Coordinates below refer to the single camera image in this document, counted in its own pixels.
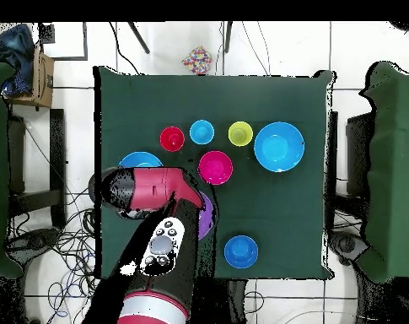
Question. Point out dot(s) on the purple bowl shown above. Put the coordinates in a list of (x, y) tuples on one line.
[(206, 219)]

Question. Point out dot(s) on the large light blue bowl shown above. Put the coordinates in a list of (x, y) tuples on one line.
[(140, 159), (279, 146)]

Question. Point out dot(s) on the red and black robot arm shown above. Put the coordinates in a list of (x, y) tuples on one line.
[(157, 185)]

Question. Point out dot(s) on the pink bowl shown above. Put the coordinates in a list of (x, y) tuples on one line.
[(215, 167)]

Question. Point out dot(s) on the light blue cup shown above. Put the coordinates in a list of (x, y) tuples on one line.
[(201, 132)]

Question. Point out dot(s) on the red cup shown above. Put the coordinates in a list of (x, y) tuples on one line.
[(172, 139)]

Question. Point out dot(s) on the yellow cup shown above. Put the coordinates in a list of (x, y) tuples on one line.
[(240, 134)]

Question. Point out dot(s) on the dark green tablecloth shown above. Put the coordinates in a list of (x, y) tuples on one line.
[(207, 101)]

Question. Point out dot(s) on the small dark blue bowl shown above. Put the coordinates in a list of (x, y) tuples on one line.
[(241, 251)]

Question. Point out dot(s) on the colourful patterned box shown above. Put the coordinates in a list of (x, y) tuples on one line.
[(198, 60)]

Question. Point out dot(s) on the black tripod leg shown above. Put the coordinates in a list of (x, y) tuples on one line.
[(228, 37), (139, 38)]

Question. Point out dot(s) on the black stool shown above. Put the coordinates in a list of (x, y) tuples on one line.
[(57, 152), (357, 155)]

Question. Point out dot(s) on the cardboard box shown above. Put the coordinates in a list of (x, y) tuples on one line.
[(42, 84)]

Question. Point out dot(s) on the blue denim cloth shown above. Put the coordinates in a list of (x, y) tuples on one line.
[(15, 47)]

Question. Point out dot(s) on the grey pedestal foot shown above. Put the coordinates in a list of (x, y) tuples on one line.
[(345, 244), (32, 240)]

